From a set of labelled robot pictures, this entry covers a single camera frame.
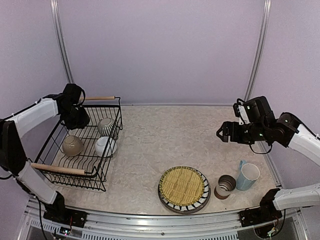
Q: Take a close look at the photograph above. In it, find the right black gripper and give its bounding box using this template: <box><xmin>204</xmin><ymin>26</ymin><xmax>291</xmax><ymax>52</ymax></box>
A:
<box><xmin>217</xmin><ymin>120</ymin><xmax>269</xmax><ymax>145</ymax></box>

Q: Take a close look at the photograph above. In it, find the white brown ceramic cup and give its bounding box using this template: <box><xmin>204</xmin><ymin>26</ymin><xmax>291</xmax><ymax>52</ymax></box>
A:
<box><xmin>214</xmin><ymin>174</ymin><xmax>237</xmax><ymax>200</ymax></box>

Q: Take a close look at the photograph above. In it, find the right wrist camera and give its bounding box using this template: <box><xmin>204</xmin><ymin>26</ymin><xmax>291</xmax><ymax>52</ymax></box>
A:
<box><xmin>232</xmin><ymin>96</ymin><xmax>276</xmax><ymax>125</ymax></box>

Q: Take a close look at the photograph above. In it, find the white ceramic bowl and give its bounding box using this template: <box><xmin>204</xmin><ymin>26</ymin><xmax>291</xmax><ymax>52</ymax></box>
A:
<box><xmin>94</xmin><ymin>136</ymin><xmax>118</xmax><ymax>158</ymax></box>

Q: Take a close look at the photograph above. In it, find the grey deer pattern plate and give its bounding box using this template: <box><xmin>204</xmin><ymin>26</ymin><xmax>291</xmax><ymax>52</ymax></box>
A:
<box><xmin>157</xmin><ymin>167</ymin><xmax>212</xmax><ymax>215</ymax></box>

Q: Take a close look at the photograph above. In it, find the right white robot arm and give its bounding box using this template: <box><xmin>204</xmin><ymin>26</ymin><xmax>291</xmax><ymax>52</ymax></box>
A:
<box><xmin>216</xmin><ymin>112</ymin><xmax>320</xmax><ymax>222</ymax></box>

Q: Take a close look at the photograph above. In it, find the yellow woven bamboo mat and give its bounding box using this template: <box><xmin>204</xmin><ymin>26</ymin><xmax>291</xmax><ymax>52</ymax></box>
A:
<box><xmin>158</xmin><ymin>166</ymin><xmax>205</xmax><ymax>207</ymax></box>

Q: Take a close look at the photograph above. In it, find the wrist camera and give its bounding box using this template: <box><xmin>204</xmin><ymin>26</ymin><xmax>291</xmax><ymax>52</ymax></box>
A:
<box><xmin>62</xmin><ymin>83</ymin><xmax>86</xmax><ymax>107</ymax></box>
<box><xmin>232</xmin><ymin>96</ymin><xmax>276</xmax><ymax>125</ymax></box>

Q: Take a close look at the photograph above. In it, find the right aluminium frame post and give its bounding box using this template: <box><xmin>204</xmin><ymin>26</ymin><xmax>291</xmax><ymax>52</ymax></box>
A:
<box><xmin>244</xmin><ymin>0</ymin><xmax>272</xmax><ymax>101</ymax></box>

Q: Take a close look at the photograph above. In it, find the beige ceramic cup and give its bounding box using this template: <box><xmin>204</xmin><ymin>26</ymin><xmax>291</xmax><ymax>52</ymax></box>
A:
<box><xmin>62</xmin><ymin>135</ymin><xmax>84</xmax><ymax>157</ymax></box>

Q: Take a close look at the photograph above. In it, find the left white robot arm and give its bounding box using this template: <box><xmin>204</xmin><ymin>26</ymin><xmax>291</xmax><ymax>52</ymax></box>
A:
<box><xmin>0</xmin><ymin>93</ymin><xmax>90</xmax><ymax>223</ymax></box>

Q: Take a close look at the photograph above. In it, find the black white striped plate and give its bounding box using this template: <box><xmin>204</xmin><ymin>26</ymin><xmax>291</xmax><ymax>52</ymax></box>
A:
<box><xmin>158</xmin><ymin>166</ymin><xmax>210</xmax><ymax>211</ymax></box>

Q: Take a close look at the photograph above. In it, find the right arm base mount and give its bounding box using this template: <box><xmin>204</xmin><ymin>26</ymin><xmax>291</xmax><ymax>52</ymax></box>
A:
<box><xmin>238</xmin><ymin>207</ymin><xmax>283</xmax><ymax>227</ymax></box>

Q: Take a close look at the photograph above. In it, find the aluminium frame post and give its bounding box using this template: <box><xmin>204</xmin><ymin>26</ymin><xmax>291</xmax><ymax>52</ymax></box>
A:
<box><xmin>49</xmin><ymin>0</ymin><xmax>75</xmax><ymax>84</ymax></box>
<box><xmin>244</xmin><ymin>0</ymin><xmax>272</xmax><ymax>101</ymax></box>

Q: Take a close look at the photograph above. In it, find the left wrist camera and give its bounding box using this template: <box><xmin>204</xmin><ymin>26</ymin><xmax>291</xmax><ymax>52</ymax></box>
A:
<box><xmin>62</xmin><ymin>83</ymin><xmax>86</xmax><ymax>107</ymax></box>

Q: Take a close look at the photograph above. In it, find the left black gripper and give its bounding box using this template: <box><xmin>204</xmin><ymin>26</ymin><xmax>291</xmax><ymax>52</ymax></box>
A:
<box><xmin>61</xmin><ymin>105</ymin><xmax>89</xmax><ymax>130</ymax></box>

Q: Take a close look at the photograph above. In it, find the left aluminium frame post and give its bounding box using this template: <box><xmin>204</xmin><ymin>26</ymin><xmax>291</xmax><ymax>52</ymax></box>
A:
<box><xmin>49</xmin><ymin>0</ymin><xmax>75</xmax><ymax>84</ymax></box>

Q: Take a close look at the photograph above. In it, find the light blue faceted cup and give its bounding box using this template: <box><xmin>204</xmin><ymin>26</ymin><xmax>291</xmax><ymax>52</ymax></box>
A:
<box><xmin>236</xmin><ymin>160</ymin><xmax>261</xmax><ymax>192</ymax></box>

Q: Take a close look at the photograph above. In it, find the black wire dish rack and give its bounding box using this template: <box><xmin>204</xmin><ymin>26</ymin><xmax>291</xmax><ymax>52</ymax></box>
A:
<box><xmin>34</xmin><ymin>96</ymin><xmax>123</xmax><ymax>192</ymax></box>

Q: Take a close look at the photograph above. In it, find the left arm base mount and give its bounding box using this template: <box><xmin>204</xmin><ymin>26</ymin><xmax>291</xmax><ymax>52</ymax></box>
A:
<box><xmin>43</xmin><ymin>208</ymin><xmax>88</xmax><ymax>228</ymax></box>

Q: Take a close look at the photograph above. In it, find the striped ceramic bowl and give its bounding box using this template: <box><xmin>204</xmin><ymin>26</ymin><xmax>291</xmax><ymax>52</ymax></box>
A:
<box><xmin>97</xmin><ymin>117</ymin><xmax>115</xmax><ymax>137</ymax></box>

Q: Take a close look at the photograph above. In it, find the front aluminium rail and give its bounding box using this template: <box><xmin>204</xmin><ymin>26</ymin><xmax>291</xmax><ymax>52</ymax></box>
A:
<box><xmin>15</xmin><ymin>199</ymin><xmax>309</xmax><ymax>240</ymax></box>

